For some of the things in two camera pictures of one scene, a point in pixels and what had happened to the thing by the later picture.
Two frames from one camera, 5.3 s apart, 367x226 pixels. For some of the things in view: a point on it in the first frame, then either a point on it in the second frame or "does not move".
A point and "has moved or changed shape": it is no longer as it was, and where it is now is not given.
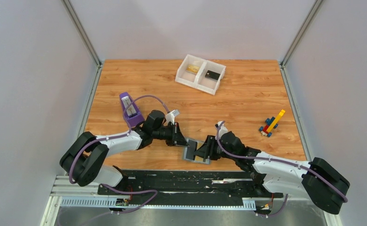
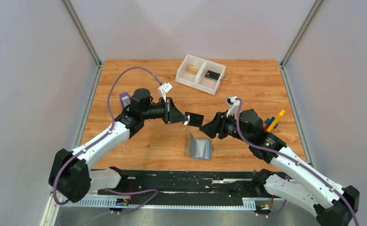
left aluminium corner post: (82, 32) does not move
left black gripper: (177, 137) → (171, 114)
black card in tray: (212, 75) does not move
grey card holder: (188, 152) has moved or changed shape
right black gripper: (206, 150) → (211, 128)
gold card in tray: (192, 68) does not move
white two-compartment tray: (200, 73) does not move
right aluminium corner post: (314, 11) does not move
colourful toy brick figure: (271, 123) does not move
